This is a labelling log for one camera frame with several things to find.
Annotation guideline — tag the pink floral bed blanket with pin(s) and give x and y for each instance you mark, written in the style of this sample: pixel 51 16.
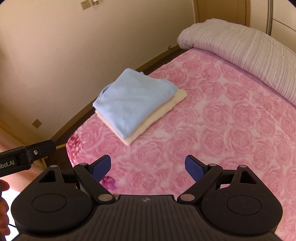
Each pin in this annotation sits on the pink floral bed blanket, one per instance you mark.
pixel 229 117

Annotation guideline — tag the white sliding wardrobe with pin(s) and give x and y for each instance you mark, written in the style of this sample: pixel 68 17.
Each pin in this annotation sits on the white sliding wardrobe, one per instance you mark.
pixel 275 18

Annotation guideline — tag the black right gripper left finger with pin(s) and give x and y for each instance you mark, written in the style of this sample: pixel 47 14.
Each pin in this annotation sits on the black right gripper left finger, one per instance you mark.
pixel 79 185

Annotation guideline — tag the grey striped rolled duvet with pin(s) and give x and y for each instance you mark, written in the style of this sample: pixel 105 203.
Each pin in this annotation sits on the grey striped rolled duvet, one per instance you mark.
pixel 249 49

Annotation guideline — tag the light blue sweatshirt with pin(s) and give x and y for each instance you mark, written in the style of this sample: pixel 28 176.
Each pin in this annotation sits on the light blue sweatshirt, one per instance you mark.
pixel 131 98

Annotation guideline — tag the person's left hand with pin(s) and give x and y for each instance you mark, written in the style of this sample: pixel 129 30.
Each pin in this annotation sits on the person's left hand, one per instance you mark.
pixel 4 209

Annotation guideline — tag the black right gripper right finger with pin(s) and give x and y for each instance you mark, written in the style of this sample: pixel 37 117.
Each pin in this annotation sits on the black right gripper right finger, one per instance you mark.
pixel 214 184

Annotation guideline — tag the brown wooden door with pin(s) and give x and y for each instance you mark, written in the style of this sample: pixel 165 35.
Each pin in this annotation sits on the brown wooden door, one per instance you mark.
pixel 234 11

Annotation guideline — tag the cream folded garment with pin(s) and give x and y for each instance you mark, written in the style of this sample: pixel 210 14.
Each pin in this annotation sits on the cream folded garment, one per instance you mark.
pixel 154 116

